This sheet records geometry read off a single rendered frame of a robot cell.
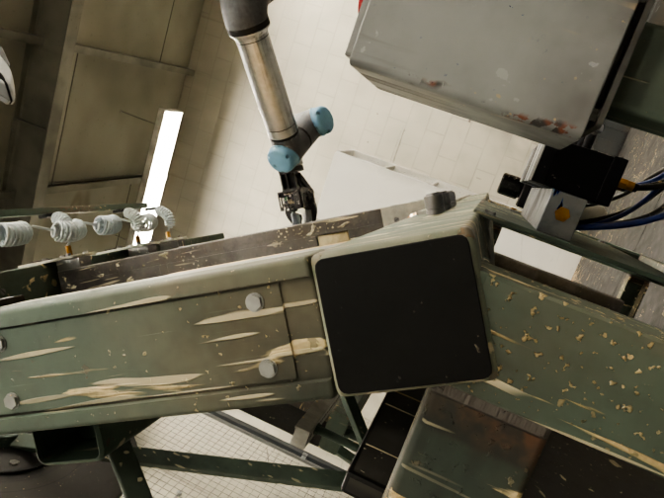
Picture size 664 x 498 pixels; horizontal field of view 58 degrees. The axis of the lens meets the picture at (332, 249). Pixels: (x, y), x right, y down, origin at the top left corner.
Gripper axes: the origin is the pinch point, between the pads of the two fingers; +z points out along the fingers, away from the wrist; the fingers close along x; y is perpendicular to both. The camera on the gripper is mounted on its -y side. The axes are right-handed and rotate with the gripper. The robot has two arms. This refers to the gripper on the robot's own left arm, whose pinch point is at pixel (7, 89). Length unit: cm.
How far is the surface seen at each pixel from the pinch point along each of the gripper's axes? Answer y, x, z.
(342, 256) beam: -24, 18, 41
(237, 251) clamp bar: 33, -82, 18
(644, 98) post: -45, 13, 47
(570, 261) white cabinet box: -1, -415, 143
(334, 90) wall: 69, -554, -111
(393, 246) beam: -27, 17, 43
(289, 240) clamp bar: 20, -83, 26
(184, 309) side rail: -10.9, 17.8, 35.9
